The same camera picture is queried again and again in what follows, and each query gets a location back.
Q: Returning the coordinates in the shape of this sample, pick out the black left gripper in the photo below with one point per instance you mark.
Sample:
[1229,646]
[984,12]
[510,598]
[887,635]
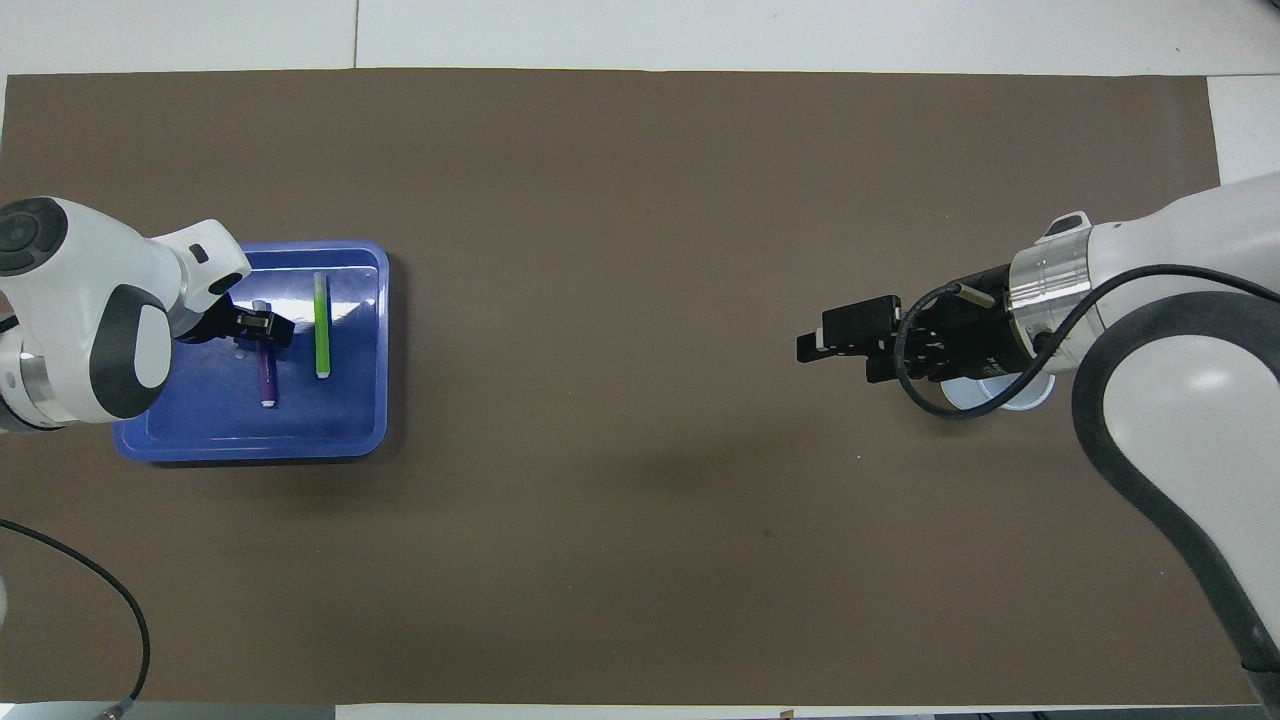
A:
[215,325]

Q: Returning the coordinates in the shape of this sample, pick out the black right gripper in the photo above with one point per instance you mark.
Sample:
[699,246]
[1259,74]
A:
[975,330]

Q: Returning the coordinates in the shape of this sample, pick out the purple pen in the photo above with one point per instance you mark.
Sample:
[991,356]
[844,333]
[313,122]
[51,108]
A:
[268,375]

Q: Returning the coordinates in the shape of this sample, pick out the green pen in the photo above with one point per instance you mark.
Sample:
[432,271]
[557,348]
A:
[322,330]

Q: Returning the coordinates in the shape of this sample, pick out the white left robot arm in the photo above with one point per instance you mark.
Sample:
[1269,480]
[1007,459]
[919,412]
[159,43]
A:
[70,310]

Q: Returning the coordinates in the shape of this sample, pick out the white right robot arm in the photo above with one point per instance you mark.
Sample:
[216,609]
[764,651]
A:
[1200,300]

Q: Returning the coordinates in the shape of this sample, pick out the blue plastic tray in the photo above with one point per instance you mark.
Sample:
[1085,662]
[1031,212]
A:
[300,430]

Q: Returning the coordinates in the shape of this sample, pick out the translucent plastic cup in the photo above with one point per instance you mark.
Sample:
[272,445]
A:
[975,400]

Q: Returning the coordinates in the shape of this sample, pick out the brown table mat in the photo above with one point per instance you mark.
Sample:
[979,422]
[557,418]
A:
[640,250]

